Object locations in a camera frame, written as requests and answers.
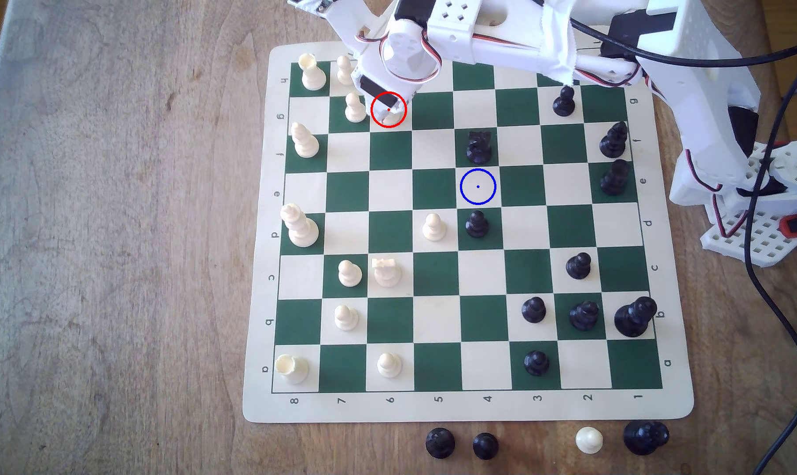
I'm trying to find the large black chess piece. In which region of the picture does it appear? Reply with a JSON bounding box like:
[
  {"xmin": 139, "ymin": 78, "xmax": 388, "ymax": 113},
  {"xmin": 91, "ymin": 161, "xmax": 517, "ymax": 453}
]
[{"xmin": 623, "ymin": 420, "xmax": 670, "ymax": 457}]

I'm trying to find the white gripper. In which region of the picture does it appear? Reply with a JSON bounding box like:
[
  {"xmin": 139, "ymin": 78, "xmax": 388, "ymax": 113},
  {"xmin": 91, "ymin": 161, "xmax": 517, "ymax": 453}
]
[{"xmin": 352, "ymin": 18, "xmax": 443, "ymax": 112}]

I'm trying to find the white perforated base plate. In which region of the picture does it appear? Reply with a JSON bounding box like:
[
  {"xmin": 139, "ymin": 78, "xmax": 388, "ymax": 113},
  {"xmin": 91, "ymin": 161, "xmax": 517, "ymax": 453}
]
[{"xmin": 701, "ymin": 142, "xmax": 797, "ymax": 268}]

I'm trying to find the white king chess piece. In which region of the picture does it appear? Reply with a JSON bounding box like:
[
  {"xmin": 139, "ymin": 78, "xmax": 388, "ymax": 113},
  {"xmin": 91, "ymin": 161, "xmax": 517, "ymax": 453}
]
[{"xmin": 281, "ymin": 203, "xmax": 320, "ymax": 248}]

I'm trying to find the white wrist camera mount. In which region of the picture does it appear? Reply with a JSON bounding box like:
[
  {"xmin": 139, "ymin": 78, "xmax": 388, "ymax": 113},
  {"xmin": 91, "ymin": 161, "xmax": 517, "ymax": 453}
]
[{"xmin": 287, "ymin": 0, "xmax": 389, "ymax": 63}]

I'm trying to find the black cable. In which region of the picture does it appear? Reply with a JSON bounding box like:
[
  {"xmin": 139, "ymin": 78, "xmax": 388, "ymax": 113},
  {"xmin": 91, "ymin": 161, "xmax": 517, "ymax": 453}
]
[
  {"xmin": 568, "ymin": 16, "xmax": 797, "ymax": 68},
  {"xmin": 743, "ymin": 62, "xmax": 797, "ymax": 475}
]

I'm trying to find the red black servo wire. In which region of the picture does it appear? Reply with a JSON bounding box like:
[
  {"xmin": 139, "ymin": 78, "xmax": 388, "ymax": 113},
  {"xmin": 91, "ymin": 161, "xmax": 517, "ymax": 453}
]
[{"xmin": 685, "ymin": 150, "xmax": 749, "ymax": 238}]

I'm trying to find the white rook chess piece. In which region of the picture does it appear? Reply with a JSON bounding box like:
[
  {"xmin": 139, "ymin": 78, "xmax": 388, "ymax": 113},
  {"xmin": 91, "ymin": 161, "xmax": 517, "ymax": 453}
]
[
  {"xmin": 275, "ymin": 354, "xmax": 310, "ymax": 385},
  {"xmin": 298, "ymin": 54, "xmax": 328, "ymax": 92}
]

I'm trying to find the black king chess piece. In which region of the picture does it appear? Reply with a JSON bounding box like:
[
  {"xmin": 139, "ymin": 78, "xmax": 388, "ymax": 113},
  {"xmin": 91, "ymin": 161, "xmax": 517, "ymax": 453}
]
[{"xmin": 599, "ymin": 159, "xmax": 632, "ymax": 197}]

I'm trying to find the green and cream chess mat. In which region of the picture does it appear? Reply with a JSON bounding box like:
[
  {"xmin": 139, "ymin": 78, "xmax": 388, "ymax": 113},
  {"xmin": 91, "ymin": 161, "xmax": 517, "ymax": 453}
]
[{"xmin": 242, "ymin": 25, "xmax": 695, "ymax": 424}]

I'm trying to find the white knight chess piece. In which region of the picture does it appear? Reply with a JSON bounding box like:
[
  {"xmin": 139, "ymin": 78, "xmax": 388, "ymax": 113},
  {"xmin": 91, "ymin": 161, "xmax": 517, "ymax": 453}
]
[{"xmin": 372, "ymin": 257, "xmax": 402, "ymax": 289}]

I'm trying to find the black bishop chess piece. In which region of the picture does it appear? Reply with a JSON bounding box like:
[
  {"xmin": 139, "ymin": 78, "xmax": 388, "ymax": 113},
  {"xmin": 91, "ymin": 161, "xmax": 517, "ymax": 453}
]
[
  {"xmin": 569, "ymin": 300, "xmax": 600, "ymax": 333},
  {"xmin": 599, "ymin": 121, "xmax": 629, "ymax": 159}
]

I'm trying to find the black knight chess piece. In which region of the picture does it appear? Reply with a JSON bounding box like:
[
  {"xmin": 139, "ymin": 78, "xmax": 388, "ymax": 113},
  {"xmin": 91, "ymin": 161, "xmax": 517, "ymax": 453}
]
[
  {"xmin": 425, "ymin": 427, "xmax": 456, "ymax": 460},
  {"xmin": 466, "ymin": 130, "xmax": 493, "ymax": 166}
]

